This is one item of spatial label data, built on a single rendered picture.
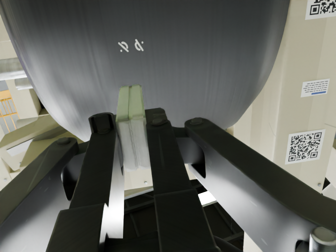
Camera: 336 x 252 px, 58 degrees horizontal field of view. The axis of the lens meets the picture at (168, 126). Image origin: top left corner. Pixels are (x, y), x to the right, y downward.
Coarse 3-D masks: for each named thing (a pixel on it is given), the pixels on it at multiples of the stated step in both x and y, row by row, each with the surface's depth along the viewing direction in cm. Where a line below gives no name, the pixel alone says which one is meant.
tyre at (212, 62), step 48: (0, 0) 27; (48, 0) 25; (96, 0) 25; (144, 0) 25; (192, 0) 26; (240, 0) 26; (288, 0) 31; (48, 48) 27; (96, 48) 27; (192, 48) 28; (240, 48) 29; (48, 96) 33; (96, 96) 31; (144, 96) 32; (192, 96) 33; (240, 96) 35
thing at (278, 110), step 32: (288, 32) 49; (320, 32) 49; (288, 64) 52; (320, 64) 52; (288, 96) 55; (320, 96) 56; (256, 128) 68; (288, 128) 58; (320, 128) 59; (320, 160) 64; (320, 192) 69
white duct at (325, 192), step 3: (330, 183) 122; (327, 186) 122; (330, 186) 120; (333, 186) 118; (324, 189) 122; (327, 189) 120; (330, 189) 119; (333, 189) 118; (321, 192) 123; (324, 192) 121; (327, 192) 119; (330, 192) 118; (333, 192) 117; (324, 195) 120; (327, 195) 119; (330, 195) 118; (333, 195) 117; (333, 198) 117
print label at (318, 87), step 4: (312, 80) 54; (316, 80) 54; (320, 80) 54; (324, 80) 54; (328, 80) 54; (304, 84) 54; (308, 84) 54; (312, 84) 54; (316, 84) 54; (320, 84) 54; (324, 84) 54; (304, 88) 54; (308, 88) 54; (312, 88) 54; (316, 88) 55; (320, 88) 55; (324, 88) 55; (304, 92) 55; (308, 92) 55; (312, 92) 55; (316, 92) 55; (320, 92) 55; (324, 92) 55; (300, 96) 55; (304, 96) 55
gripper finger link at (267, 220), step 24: (192, 120) 14; (216, 144) 12; (240, 144) 12; (192, 168) 14; (216, 168) 12; (240, 168) 10; (264, 168) 10; (216, 192) 12; (240, 192) 10; (264, 192) 9; (288, 192) 9; (312, 192) 8; (240, 216) 11; (264, 216) 9; (288, 216) 8; (312, 216) 8; (264, 240) 10; (288, 240) 8
